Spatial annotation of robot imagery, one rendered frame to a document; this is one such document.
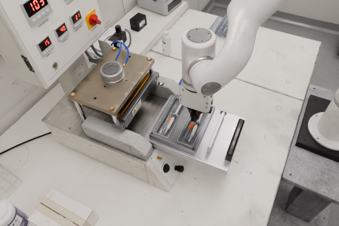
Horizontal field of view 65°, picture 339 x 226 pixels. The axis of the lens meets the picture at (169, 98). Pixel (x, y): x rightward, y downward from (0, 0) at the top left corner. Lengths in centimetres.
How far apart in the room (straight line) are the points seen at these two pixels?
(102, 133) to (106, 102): 12
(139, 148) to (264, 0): 57
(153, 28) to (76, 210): 111
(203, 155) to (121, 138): 27
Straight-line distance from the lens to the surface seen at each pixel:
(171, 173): 106
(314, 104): 139
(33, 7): 81
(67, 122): 110
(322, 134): 127
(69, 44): 94
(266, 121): 129
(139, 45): 157
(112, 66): 92
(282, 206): 194
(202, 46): 64
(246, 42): 62
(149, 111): 105
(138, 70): 95
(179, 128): 91
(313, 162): 124
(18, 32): 80
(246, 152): 118
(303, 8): 326
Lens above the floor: 175
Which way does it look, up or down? 49 degrees down
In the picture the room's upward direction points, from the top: 4 degrees counter-clockwise
